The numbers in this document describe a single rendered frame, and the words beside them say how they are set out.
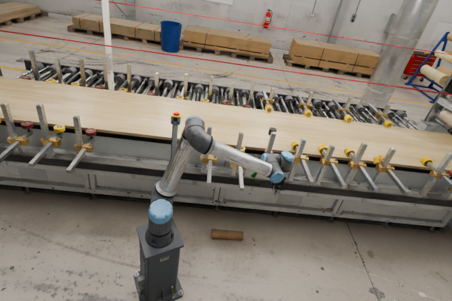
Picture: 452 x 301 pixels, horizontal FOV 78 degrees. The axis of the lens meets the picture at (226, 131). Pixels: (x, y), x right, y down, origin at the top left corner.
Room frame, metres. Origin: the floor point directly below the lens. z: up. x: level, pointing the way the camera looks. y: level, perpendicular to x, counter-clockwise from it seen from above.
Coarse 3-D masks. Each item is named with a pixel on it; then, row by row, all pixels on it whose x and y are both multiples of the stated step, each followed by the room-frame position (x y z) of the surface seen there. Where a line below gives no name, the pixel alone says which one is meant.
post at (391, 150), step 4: (392, 148) 1.97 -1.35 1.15; (388, 152) 1.98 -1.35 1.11; (392, 152) 1.96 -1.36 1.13; (388, 156) 1.96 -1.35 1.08; (392, 156) 1.96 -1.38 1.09; (384, 160) 1.98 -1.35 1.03; (388, 160) 1.96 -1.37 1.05; (384, 164) 1.96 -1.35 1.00; (376, 172) 1.99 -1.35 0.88; (380, 172) 1.96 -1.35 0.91; (376, 176) 1.97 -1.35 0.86; (380, 176) 1.96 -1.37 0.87; (372, 180) 1.99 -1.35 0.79; (376, 180) 1.96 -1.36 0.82; (376, 184) 1.96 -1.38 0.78
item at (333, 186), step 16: (16, 160) 1.64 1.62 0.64; (48, 160) 1.67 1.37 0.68; (64, 160) 1.68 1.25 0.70; (96, 160) 1.74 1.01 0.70; (112, 160) 1.77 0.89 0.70; (160, 176) 1.76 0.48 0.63; (192, 176) 1.78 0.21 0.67; (224, 176) 1.81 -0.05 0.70; (320, 192) 1.89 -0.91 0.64; (336, 192) 1.91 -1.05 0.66; (352, 192) 1.92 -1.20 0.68; (368, 192) 1.94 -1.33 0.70; (384, 192) 1.97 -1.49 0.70; (400, 192) 2.01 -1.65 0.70; (416, 192) 2.05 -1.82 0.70
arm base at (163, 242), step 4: (148, 228) 1.19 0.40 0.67; (172, 228) 1.24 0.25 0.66; (148, 232) 1.17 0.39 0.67; (168, 232) 1.17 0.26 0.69; (172, 232) 1.21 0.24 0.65; (148, 236) 1.15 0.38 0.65; (152, 236) 1.14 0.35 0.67; (156, 236) 1.14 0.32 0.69; (160, 236) 1.14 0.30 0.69; (164, 236) 1.15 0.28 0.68; (168, 236) 1.17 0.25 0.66; (172, 236) 1.20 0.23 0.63; (148, 240) 1.14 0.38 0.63; (152, 240) 1.13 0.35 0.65; (156, 240) 1.13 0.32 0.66; (160, 240) 1.13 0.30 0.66; (164, 240) 1.14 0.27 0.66; (168, 240) 1.16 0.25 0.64; (172, 240) 1.19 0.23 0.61; (148, 244) 1.13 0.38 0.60; (152, 244) 1.12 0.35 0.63; (156, 244) 1.12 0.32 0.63; (160, 244) 1.12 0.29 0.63; (164, 244) 1.13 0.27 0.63; (168, 244) 1.15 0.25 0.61
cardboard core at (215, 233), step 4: (212, 232) 1.73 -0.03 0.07; (216, 232) 1.74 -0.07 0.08; (220, 232) 1.74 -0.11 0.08; (224, 232) 1.75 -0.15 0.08; (228, 232) 1.76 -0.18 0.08; (232, 232) 1.76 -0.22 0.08; (236, 232) 1.77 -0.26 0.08; (240, 232) 1.78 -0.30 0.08; (212, 236) 1.71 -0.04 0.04; (216, 236) 1.71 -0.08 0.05; (220, 236) 1.72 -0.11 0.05; (224, 236) 1.72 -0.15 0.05; (228, 236) 1.73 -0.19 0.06; (232, 236) 1.73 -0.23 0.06; (236, 236) 1.74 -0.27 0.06; (240, 236) 1.75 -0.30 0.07; (240, 240) 1.74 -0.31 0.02
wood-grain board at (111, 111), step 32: (0, 96) 2.15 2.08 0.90; (32, 96) 2.25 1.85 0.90; (64, 96) 2.35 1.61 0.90; (96, 96) 2.46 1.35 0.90; (128, 96) 2.58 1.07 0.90; (96, 128) 1.90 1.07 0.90; (128, 128) 1.98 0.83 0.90; (160, 128) 2.07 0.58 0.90; (224, 128) 2.26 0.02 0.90; (256, 128) 2.36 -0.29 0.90; (288, 128) 2.48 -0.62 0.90; (320, 128) 2.60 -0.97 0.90; (352, 128) 2.73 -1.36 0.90; (384, 128) 2.87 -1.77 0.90; (416, 160) 2.29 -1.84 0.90
